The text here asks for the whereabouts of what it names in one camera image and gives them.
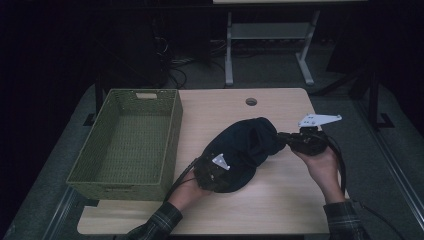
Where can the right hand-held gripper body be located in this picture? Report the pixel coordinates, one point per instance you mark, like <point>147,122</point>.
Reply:
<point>310,143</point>

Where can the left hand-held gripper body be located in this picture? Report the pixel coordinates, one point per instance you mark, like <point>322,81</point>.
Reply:
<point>213,176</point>

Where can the dark navy fishbone print garment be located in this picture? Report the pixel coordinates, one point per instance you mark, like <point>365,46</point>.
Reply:
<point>246,146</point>

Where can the green woven basket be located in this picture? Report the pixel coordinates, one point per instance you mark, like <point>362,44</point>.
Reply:
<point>133,146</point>

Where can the person's left hand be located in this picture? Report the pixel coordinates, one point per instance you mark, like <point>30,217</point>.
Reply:
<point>186,195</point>

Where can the person's right hand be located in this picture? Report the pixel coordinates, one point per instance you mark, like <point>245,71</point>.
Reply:
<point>323,173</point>

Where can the black metal stand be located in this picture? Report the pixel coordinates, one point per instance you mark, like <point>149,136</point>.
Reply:
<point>375,100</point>

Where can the grey metal floor rail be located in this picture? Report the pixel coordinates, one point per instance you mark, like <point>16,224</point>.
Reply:
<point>393,166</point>
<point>58,213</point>

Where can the white metal frame desk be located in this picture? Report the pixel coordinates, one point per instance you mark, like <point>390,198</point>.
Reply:
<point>270,31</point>

